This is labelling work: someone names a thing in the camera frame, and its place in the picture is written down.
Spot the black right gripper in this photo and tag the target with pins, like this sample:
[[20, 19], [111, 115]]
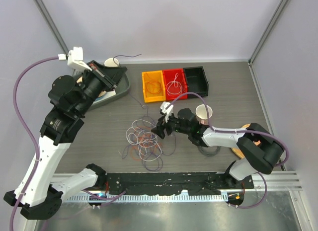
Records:
[[159, 130]]

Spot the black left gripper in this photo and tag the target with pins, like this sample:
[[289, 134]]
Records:
[[109, 84]]

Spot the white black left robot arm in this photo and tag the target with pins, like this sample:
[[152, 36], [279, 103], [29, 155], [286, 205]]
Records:
[[37, 197]]

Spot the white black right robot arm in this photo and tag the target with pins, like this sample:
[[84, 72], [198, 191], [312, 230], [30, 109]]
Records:
[[261, 150]]

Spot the dark green plastic tray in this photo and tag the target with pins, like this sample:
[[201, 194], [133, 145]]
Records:
[[119, 92]]

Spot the cream yellow cup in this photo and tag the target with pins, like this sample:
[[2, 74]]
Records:
[[112, 62]]

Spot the beige wooden plate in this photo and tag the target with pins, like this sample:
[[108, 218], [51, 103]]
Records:
[[103, 94]]

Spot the yellow plastic bin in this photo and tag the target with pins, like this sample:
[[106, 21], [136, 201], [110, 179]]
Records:
[[153, 86]]

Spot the pink white mug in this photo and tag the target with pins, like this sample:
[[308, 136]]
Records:
[[203, 114]]

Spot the red plastic bin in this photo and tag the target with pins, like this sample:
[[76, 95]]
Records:
[[174, 83]]

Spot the black plastic bin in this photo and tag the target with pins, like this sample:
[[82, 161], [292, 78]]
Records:
[[196, 80]]

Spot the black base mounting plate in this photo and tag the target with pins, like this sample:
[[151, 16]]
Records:
[[172, 183]]

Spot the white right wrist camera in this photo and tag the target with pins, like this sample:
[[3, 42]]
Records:
[[166, 109]]

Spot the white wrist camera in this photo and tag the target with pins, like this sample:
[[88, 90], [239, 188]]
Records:
[[166, 109], [74, 59]]

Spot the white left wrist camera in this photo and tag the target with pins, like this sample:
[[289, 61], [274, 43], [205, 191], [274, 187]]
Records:
[[74, 59]]

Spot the aluminium corner post left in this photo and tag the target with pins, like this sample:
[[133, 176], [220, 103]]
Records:
[[53, 28]]

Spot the aluminium corner post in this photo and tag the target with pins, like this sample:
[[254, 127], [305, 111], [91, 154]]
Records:
[[53, 28], [268, 30]]

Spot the aluminium rail frame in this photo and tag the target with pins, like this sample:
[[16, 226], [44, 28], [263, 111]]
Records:
[[276, 182]]

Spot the aluminium corner post right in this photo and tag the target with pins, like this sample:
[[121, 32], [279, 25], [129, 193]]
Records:
[[268, 30]]

